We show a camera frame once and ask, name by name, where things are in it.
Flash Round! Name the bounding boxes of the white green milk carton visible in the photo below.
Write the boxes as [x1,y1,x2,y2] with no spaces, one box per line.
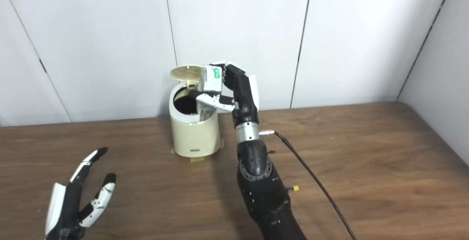
[198,66,225,123]

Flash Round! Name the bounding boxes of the cream-colored trash bin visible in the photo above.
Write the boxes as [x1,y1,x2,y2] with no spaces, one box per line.
[169,81,221,158]

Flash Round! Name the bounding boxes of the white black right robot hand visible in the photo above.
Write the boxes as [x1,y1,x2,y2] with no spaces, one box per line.
[189,61,260,128]

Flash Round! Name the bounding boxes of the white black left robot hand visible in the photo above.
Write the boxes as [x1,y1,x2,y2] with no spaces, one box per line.
[45,147,117,240]

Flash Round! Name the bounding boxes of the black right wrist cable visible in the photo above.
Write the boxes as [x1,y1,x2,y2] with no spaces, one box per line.
[259,130,358,240]

